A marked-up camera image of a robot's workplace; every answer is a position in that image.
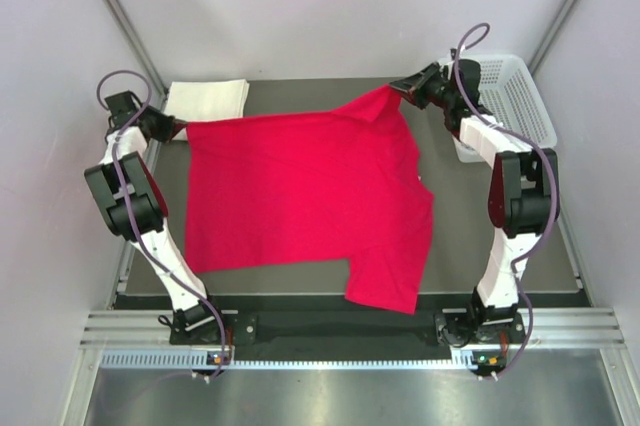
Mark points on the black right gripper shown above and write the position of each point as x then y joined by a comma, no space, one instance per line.
414,86

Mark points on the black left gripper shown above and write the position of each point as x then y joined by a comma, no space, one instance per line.
170,125

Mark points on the pink red t shirt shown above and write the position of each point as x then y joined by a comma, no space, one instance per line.
311,187

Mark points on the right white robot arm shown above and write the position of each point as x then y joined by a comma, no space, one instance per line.
523,198

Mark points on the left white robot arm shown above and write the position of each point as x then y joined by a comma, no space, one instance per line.
133,208

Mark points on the folded cream white t shirt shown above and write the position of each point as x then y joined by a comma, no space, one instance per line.
207,101

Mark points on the white perforated plastic basket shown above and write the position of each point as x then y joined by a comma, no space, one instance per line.
508,91

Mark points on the left aluminium frame post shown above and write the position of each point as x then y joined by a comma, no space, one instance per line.
134,41

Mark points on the aluminium frame post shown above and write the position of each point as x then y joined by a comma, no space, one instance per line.
134,41
551,34

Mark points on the right aluminium frame post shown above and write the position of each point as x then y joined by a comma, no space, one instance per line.
551,34

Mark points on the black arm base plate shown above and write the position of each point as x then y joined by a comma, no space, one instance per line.
457,328

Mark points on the slotted grey cable duct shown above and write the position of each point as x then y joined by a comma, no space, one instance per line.
205,360

